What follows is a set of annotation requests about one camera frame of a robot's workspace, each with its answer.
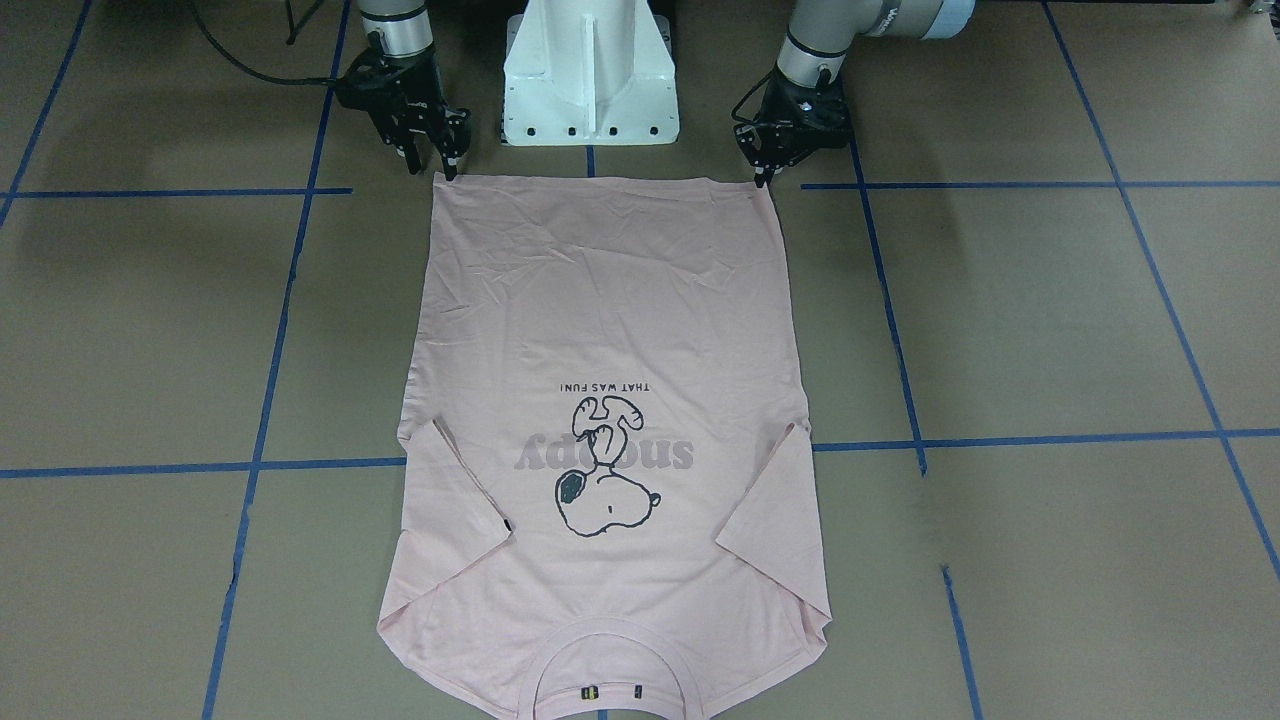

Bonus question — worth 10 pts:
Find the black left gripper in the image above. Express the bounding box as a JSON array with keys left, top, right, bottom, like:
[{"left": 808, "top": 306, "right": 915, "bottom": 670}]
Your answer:
[{"left": 735, "top": 70, "right": 852, "bottom": 188}]

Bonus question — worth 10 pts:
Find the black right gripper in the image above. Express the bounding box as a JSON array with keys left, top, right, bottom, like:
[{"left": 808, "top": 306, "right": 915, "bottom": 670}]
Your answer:
[{"left": 334, "top": 47, "right": 472, "bottom": 181}]

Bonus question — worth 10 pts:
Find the pink Snoopy t-shirt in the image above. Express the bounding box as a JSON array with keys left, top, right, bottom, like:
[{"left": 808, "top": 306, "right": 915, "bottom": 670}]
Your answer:
[{"left": 378, "top": 176, "right": 832, "bottom": 719}]

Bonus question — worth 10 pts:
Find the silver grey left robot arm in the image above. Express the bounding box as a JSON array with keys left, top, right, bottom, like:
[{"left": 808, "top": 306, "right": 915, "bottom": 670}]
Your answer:
[{"left": 731, "top": 1, "right": 975, "bottom": 187}]

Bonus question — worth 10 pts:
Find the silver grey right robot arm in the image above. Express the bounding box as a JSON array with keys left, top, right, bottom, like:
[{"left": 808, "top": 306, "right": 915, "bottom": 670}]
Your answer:
[{"left": 335, "top": 1, "right": 472, "bottom": 181}]

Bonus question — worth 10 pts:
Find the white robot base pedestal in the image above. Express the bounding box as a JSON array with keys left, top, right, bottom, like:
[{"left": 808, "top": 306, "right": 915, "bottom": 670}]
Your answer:
[{"left": 500, "top": 1, "right": 680, "bottom": 147}]

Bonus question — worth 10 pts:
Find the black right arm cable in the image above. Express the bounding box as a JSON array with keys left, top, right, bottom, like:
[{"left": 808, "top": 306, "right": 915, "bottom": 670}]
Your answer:
[{"left": 189, "top": 0, "right": 346, "bottom": 87}]

